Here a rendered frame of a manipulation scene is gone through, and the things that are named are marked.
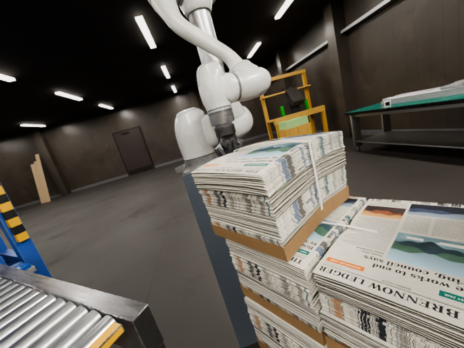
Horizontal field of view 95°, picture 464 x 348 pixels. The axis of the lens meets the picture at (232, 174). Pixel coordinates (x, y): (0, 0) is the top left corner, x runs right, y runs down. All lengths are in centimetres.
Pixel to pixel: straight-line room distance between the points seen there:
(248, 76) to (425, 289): 71
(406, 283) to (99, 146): 1200
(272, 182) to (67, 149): 1243
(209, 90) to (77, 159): 1197
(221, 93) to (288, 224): 47
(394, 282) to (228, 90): 66
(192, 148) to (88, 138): 1140
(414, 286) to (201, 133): 82
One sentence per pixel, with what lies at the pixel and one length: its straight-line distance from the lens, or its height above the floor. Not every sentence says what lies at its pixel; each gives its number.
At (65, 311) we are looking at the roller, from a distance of 85.
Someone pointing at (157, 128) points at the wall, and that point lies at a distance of 1137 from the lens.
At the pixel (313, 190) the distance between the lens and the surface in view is 61.
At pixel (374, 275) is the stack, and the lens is 51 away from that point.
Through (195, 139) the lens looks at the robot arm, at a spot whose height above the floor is 114.
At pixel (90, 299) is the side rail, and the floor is 80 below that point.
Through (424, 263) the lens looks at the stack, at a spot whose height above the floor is 83.
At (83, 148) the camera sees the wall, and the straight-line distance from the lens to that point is 1242.
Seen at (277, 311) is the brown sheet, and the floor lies 63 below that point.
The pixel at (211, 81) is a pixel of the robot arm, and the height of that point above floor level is 131.
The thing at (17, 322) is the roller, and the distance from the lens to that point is 96.
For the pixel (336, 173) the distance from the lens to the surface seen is 72.
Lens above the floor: 117
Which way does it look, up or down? 13 degrees down
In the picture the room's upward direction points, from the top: 16 degrees counter-clockwise
